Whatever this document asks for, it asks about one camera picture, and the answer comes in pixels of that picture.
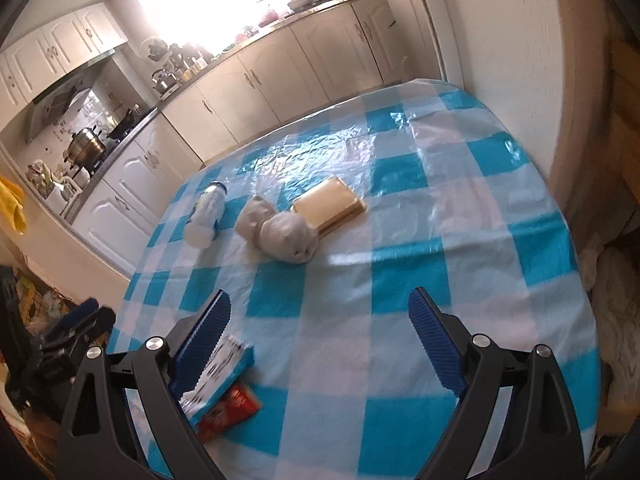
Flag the yellow cloth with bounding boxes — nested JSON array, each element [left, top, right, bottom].
[[0, 175, 28, 235]]

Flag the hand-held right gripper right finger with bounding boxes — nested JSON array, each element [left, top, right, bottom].
[[407, 286, 586, 480]]

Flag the white plastic bottle blue label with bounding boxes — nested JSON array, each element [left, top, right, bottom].
[[184, 181, 228, 249]]

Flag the white paper towel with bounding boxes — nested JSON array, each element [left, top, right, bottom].
[[235, 195, 321, 264]]

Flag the grey kitchen countertop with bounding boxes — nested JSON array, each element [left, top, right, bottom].
[[62, 0, 388, 226]]

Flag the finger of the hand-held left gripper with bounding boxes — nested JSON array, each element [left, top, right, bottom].
[[75, 308, 117, 347], [60, 298, 101, 330]]

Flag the metal range hood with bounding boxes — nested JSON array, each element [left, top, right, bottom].
[[25, 57, 116, 143]]

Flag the red snack packet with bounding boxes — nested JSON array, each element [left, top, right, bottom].
[[197, 382, 262, 443]]

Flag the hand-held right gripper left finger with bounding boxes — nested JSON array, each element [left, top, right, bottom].
[[56, 289, 232, 480]]

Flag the blue white checkered tablecloth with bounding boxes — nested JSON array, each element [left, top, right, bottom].
[[107, 78, 601, 480]]

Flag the white kitchen base cabinets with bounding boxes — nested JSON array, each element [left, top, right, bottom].
[[65, 0, 401, 281]]

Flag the white wall cabinets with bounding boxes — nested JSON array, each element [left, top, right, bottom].
[[0, 2, 128, 111]]

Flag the metal steamer pot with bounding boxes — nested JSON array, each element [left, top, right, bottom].
[[66, 127, 108, 166]]

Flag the kitchen window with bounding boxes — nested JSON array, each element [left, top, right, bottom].
[[130, 0, 296, 56]]

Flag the blue white packet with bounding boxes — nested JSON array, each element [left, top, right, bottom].
[[180, 335, 254, 418]]

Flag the white fluffy cloth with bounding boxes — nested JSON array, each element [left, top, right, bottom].
[[580, 240, 640, 411]]

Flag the metal kettle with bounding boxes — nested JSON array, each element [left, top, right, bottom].
[[151, 67, 178, 93]]

